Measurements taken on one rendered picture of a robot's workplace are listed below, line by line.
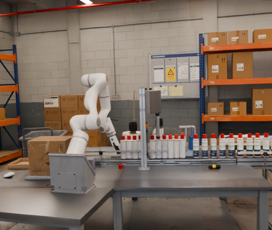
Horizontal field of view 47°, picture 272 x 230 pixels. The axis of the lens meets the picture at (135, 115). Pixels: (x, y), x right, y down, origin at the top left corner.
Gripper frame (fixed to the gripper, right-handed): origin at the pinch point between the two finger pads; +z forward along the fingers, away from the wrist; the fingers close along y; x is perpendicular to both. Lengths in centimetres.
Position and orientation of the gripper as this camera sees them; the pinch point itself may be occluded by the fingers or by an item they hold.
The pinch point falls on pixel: (118, 151)
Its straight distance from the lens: 279.0
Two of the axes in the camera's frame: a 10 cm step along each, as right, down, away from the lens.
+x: -9.3, 3.6, 1.0
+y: 0.7, -0.9, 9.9
